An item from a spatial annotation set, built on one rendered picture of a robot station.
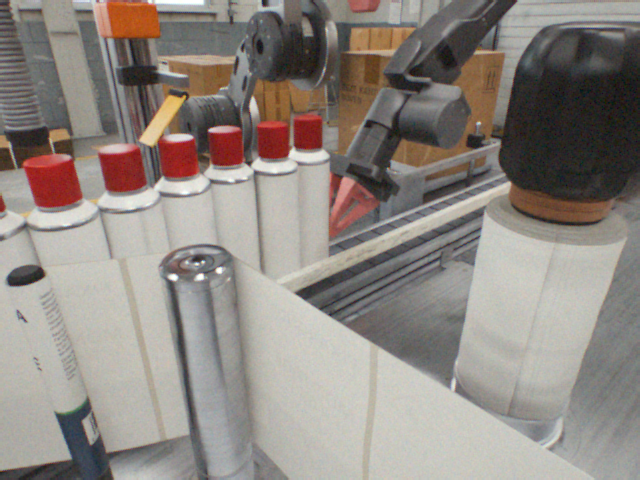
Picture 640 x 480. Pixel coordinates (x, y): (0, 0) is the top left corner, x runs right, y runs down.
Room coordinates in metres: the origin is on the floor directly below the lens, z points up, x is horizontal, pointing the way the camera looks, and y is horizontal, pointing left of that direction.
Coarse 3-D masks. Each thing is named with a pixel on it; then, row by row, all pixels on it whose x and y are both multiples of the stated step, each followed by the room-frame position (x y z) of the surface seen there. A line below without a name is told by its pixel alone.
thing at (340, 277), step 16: (464, 192) 0.79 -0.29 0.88; (480, 192) 0.79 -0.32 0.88; (432, 208) 0.71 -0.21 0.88; (480, 208) 0.71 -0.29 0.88; (384, 224) 0.64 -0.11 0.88; (400, 224) 0.64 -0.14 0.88; (448, 224) 0.64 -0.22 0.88; (352, 240) 0.58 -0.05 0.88; (368, 240) 0.58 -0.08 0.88; (416, 240) 0.58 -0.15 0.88; (384, 256) 0.53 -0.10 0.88; (352, 272) 0.49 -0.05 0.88; (304, 288) 0.45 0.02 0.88; (320, 288) 0.45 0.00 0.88
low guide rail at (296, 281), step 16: (496, 192) 0.71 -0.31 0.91; (448, 208) 0.63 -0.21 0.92; (464, 208) 0.64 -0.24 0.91; (416, 224) 0.57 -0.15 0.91; (432, 224) 0.59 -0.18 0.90; (384, 240) 0.52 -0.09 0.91; (400, 240) 0.54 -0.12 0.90; (336, 256) 0.47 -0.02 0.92; (352, 256) 0.48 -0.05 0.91; (368, 256) 0.50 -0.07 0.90; (304, 272) 0.43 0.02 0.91; (320, 272) 0.44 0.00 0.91; (336, 272) 0.46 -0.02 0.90; (288, 288) 0.41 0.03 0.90
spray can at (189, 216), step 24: (168, 144) 0.37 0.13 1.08; (192, 144) 0.38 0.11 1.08; (168, 168) 0.37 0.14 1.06; (192, 168) 0.38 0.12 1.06; (168, 192) 0.36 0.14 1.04; (192, 192) 0.37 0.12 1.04; (168, 216) 0.36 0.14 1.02; (192, 216) 0.37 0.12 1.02; (168, 240) 0.37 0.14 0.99; (192, 240) 0.36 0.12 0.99; (216, 240) 0.39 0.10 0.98
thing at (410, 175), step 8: (496, 144) 0.85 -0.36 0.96; (472, 152) 0.79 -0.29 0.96; (480, 152) 0.80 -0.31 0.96; (488, 152) 0.82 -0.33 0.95; (448, 160) 0.74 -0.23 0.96; (456, 160) 0.75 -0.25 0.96; (464, 160) 0.76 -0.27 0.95; (472, 160) 0.78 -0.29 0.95; (416, 168) 0.69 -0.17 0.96; (424, 168) 0.69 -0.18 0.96; (432, 168) 0.70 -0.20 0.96; (440, 168) 0.72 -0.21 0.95; (392, 176) 0.65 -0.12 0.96; (400, 176) 0.65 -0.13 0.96; (408, 176) 0.66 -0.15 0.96; (416, 176) 0.67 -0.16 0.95
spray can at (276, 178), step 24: (264, 144) 0.44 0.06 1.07; (288, 144) 0.45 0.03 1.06; (264, 168) 0.43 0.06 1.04; (288, 168) 0.43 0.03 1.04; (264, 192) 0.43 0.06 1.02; (288, 192) 0.43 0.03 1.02; (264, 216) 0.43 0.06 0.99; (288, 216) 0.43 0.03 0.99; (264, 240) 0.43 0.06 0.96; (288, 240) 0.43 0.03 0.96; (264, 264) 0.43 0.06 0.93; (288, 264) 0.43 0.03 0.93
